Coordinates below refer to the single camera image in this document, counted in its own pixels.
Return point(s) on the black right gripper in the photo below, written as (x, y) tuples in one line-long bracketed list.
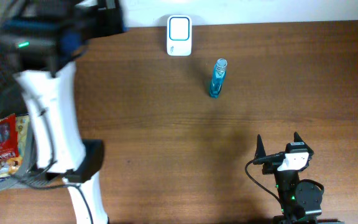
[(260, 150)]

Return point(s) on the blue mouthwash bottle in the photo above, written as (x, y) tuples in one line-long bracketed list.
[(219, 74)]

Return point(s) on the yellow snack bag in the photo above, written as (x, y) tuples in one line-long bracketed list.
[(11, 166)]

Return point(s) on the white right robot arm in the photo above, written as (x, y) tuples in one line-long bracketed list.
[(300, 200)]

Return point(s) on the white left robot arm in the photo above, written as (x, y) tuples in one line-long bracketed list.
[(42, 41)]

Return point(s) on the white barcode scanner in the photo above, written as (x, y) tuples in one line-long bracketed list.
[(179, 35)]

